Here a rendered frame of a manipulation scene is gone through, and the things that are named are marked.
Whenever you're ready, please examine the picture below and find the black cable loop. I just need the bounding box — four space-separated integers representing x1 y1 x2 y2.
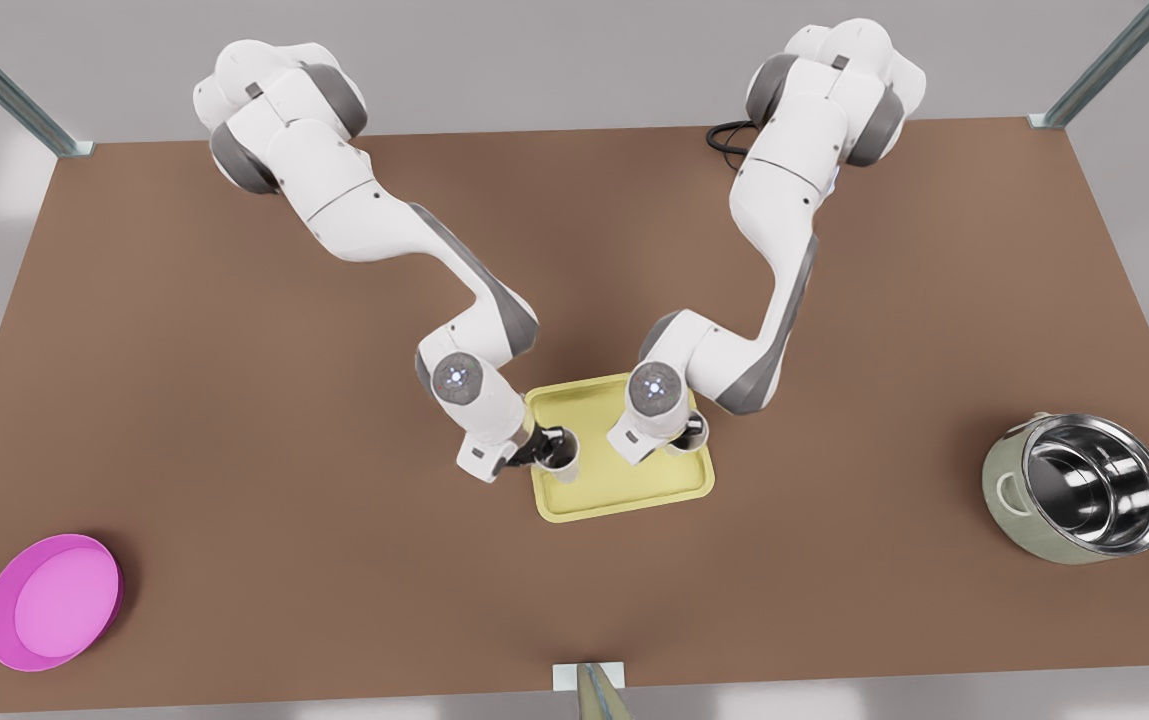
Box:
706 120 757 159

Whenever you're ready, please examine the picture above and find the pink round bowl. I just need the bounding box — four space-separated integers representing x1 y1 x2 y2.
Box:
0 533 124 673

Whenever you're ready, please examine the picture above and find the steel pot with green outside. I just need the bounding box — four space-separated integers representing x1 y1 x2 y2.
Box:
981 411 1149 566

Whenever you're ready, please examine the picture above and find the white IKEA cup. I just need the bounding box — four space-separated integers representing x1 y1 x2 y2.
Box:
663 411 711 457
535 430 581 486

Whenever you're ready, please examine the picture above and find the silver frame post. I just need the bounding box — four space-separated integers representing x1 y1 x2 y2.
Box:
554 661 635 720
1027 0 1149 129
0 10 95 158

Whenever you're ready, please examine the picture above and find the yellow rectangular tray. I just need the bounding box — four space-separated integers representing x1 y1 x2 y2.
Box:
524 373 716 524

